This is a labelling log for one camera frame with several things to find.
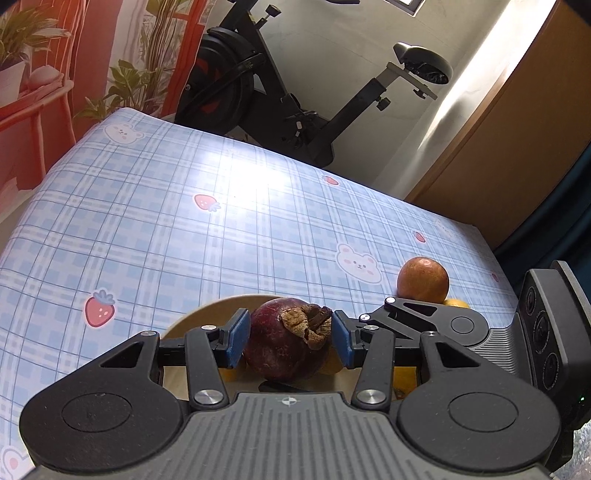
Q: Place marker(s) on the window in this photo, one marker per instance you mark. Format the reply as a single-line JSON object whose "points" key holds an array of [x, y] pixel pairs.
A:
{"points": [[408, 5]]}

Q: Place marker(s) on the beige oval plate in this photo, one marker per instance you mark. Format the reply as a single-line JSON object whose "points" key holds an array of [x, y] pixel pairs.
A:
{"points": [[178, 378]]}

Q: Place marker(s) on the printed red backdrop cloth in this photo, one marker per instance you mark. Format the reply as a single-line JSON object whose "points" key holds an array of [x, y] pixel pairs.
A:
{"points": [[69, 92]]}

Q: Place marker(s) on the dark purple mangosteen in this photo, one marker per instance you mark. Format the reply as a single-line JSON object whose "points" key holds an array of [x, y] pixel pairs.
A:
{"points": [[277, 344]]}

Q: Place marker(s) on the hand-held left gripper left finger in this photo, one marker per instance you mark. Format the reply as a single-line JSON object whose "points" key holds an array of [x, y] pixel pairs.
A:
{"points": [[238, 337]]}

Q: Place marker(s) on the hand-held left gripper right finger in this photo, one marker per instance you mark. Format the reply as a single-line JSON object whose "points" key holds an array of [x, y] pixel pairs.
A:
{"points": [[342, 339]]}

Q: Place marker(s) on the wooden door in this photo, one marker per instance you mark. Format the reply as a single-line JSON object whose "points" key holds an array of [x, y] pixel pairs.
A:
{"points": [[521, 138]]}

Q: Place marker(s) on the blue plaid tablecloth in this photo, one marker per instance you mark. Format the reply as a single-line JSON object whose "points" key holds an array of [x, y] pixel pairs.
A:
{"points": [[184, 230]]}

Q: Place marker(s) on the yellow orange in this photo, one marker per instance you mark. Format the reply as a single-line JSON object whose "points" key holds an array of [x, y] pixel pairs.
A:
{"points": [[404, 381]]}

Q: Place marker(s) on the red apple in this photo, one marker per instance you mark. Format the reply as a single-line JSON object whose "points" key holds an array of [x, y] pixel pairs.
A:
{"points": [[424, 280]]}

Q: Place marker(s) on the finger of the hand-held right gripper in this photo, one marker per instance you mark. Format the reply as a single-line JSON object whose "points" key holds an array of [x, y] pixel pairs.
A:
{"points": [[415, 321]]}

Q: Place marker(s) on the black exercise bike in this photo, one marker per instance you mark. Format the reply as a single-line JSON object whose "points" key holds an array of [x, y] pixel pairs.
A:
{"points": [[258, 101]]}

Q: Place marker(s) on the dark teal curtain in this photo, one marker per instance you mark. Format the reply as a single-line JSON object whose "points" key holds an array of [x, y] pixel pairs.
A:
{"points": [[554, 221]]}

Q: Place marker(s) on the yellow lemon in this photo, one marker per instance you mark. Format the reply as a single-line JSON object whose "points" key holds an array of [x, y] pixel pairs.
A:
{"points": [[457, 303]]}

